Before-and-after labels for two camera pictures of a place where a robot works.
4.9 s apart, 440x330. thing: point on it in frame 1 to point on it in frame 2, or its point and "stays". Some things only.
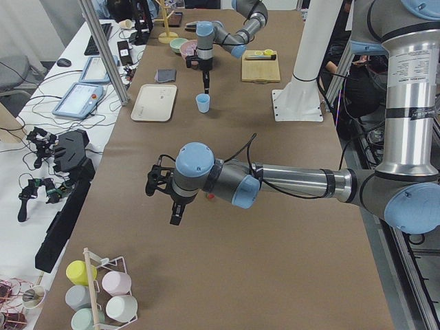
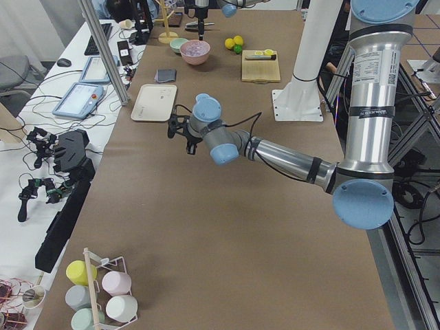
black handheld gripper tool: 31,191 stays
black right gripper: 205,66 to 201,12
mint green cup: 82,318 stays
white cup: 122,308 stays
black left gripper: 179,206 to 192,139
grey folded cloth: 165,75 stays
